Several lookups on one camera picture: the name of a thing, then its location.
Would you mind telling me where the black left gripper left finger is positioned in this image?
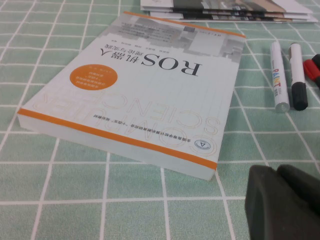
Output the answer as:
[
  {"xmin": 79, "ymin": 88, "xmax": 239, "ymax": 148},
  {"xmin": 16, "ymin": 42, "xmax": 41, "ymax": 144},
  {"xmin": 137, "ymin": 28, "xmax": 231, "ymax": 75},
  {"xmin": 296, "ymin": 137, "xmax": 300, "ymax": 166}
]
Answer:
[{"xmin": 245, "ymin": 164, "xmax": 320, "ymax": 240}]

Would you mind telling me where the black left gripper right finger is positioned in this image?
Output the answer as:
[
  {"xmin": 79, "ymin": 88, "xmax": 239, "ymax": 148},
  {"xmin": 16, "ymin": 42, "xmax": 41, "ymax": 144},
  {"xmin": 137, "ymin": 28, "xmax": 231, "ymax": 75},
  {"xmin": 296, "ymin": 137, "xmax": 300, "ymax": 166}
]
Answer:
[{"xmin": 276, "ymin": 164, "xmax": 320, "ymax": 217}]

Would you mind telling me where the white paint pen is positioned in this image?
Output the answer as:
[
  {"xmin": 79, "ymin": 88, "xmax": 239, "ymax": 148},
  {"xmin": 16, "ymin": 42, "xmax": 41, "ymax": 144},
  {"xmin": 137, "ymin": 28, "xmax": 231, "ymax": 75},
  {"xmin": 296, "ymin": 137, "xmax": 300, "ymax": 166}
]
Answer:
[{"xmin": 269, "ymin": 41, "xmax": 291, "ymax": 114}]

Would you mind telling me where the slim white marker black cap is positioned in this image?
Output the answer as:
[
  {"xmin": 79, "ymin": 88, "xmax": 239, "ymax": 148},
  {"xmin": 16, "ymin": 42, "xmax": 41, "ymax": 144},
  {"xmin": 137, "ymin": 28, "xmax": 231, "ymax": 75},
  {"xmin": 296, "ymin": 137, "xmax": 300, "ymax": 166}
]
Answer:
[{"xmin": 287, "ymin": 42, "xmax": 309, "ymax": 112}]

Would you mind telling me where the black marker red cap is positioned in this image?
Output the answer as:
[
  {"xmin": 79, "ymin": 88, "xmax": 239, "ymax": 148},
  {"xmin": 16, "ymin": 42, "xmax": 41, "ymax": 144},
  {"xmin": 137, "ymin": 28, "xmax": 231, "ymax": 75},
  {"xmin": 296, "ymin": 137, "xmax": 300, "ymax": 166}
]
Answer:
[{"xmin": 302, "ymin": 53, "xmax": 320, "ymax": 89}]

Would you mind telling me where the white photo brochure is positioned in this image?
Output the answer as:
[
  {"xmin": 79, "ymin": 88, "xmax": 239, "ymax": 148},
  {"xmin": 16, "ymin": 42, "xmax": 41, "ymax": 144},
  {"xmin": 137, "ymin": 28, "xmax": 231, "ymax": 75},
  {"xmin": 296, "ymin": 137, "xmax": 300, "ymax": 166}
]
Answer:
[
  {"xmin": 174, "ymin": 13, "xmax": 319, "ymax": 24},
  {"xmin": 139, "ymin": 0, "xmax": 313, "ymax": 15},
  {"xmin": 141, "ymin": 8, "xmax": 313, "ymax": 20}
]

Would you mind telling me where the white orange ROS book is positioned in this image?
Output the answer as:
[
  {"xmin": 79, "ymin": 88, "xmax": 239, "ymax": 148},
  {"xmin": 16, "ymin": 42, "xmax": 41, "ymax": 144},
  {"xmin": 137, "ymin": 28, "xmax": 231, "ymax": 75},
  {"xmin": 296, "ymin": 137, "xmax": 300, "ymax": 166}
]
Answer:
[{"xmin": 16, "ymin": 11, "xmax": 247, "ymax": 181}]

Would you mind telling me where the green checked tablecloth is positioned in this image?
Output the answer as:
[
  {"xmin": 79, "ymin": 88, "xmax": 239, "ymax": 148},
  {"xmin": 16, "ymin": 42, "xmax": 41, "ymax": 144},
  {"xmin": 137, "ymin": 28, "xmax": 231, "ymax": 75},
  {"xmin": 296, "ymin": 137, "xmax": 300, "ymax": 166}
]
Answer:
[{"xmin": 0, "ymin": 0, "xmax": 320, "ymax": 240}]

